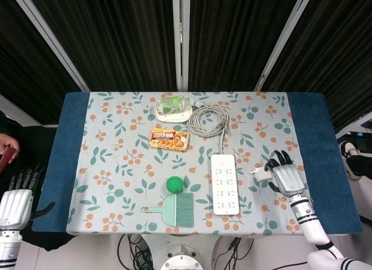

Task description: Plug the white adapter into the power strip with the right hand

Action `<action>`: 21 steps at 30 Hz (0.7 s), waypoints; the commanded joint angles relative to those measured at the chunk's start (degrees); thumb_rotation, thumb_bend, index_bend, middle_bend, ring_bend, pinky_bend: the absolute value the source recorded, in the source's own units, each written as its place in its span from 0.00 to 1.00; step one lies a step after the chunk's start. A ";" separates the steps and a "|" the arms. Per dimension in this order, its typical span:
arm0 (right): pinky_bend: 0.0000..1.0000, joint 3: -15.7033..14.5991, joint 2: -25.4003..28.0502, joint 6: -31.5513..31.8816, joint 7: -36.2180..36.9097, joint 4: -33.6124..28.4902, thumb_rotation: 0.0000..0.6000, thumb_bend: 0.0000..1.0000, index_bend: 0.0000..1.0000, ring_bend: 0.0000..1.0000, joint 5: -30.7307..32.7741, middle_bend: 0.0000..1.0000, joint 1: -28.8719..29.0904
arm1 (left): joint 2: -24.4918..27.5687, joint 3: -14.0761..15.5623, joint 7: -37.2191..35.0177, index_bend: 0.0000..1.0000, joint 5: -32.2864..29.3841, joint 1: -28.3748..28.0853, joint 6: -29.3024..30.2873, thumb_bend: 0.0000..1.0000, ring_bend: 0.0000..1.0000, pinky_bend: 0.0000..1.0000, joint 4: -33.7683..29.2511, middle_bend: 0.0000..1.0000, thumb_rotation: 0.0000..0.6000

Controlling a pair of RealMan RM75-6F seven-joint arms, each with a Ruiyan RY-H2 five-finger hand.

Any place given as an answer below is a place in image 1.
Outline green ball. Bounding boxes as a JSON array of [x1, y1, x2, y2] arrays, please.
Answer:
[[165, 175, 184, 194]]

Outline grey metal frame post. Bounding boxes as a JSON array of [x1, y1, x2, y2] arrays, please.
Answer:
[[13, 0, 90, 92], [171, 0, 192, 92], [255, 0, 316, 92]]

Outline yellow curry box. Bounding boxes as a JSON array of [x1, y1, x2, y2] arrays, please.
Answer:
[[149, 128, 191, 152]]

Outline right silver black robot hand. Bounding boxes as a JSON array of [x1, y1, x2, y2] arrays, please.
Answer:
[[263, 149, 306, 197]]

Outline white oval tray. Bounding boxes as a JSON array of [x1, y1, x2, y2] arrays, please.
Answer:
[[153, 106, 194, 124]]

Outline black trouser leg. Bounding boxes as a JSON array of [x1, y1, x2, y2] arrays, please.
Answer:
[[348, 153, 372, 178]]

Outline blue table cover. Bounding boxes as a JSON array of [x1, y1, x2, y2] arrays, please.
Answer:
[[31, 91, 363, 235]]

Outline black floor cables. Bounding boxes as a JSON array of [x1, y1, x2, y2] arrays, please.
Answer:
[[117, 233, 159, 270]]

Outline grey cable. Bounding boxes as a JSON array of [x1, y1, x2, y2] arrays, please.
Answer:
[[185, 100, 233, 155]]

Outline person's bare hand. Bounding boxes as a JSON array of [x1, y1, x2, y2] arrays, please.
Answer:
[[0, 133, 21, 164]]

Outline white black sneaker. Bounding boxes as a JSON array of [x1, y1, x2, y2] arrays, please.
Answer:
[[338, 140, 363, 160]]

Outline clear bottle green label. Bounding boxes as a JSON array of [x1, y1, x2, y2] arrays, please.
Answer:
[[156, 96, 195, 116]]

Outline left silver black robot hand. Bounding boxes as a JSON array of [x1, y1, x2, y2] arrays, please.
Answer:
[[0, 163, 56, 231]]

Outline dark red flat item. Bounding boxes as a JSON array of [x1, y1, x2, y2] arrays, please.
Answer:
[[0, 147, 16, 175]]

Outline white plug adapter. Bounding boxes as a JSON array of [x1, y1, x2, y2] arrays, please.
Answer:
[[251, 166, 273, 183]]

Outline mint green hand brush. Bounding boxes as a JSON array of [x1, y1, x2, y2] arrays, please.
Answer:
[[141, 192, 195, 228]]

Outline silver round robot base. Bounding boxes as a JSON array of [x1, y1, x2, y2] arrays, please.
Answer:
[[159, 244, 206, 270]]

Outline white power strip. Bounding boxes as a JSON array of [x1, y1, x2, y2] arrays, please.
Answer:
[[210, 153, 242, 219]]

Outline black pleated curtain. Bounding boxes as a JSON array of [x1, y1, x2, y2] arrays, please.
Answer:
[[0, 0, 372, 134]]

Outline floral tablecloth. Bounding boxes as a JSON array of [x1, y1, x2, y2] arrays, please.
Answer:
[[66, 91, 320, 236]]

